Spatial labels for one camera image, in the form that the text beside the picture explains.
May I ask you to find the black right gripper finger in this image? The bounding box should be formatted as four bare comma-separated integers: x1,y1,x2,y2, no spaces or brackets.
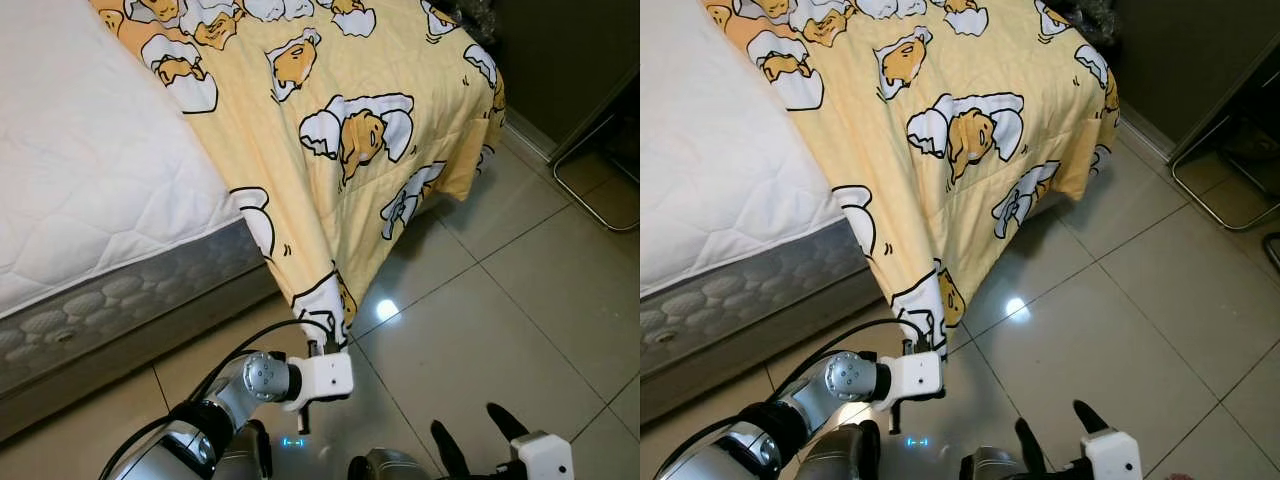
431,420,471,479
1014,417,1051,476
1072,400,1111,436
486,402,530,446

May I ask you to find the yellow egg cartoon blanket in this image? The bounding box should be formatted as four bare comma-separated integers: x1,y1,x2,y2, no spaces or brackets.
88,0,508,346
700,0,1121,341

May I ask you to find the grey robot right leg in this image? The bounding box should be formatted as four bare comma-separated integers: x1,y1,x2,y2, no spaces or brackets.
960,445,1031,480
348,448,436,480

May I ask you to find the grey robot leg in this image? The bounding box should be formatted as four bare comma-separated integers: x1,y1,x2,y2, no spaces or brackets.
795,420,883,480
348,448,436,480
215,418,273,480
960,445,1031,480

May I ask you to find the grey robot left leg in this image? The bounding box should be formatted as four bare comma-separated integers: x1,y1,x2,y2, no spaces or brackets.
215,418,273,480
795,420,883,480

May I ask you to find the grey bed base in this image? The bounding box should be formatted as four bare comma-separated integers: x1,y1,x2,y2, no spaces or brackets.
0,265,291,446
640,270,891,426

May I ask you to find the white quilted mattress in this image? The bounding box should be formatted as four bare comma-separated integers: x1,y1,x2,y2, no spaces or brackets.
0,0,271,396
640,0,881,376

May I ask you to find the dark cabinet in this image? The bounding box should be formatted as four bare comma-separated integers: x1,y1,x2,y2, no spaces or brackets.
495,0,641,151
1110,0,1280,151

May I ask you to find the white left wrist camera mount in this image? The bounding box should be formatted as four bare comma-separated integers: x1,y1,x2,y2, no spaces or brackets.
283,350,355,411
875,350,945,406

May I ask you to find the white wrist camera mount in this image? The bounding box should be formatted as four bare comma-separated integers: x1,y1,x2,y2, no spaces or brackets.
875,350,945,406
1080,430,1143,480
283,350,355,411
515,431,576,480

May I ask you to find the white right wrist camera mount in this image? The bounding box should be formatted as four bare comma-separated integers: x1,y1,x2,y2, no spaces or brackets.
1080,430,1143,480
515,431,576,480

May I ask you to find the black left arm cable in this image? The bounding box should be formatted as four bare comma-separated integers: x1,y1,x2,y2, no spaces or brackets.
190,317,333,401
775,318,926,401

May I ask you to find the chrome tube chair frame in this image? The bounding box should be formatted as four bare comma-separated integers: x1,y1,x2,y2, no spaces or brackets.
1168,40,1280,233
550,70,641,233

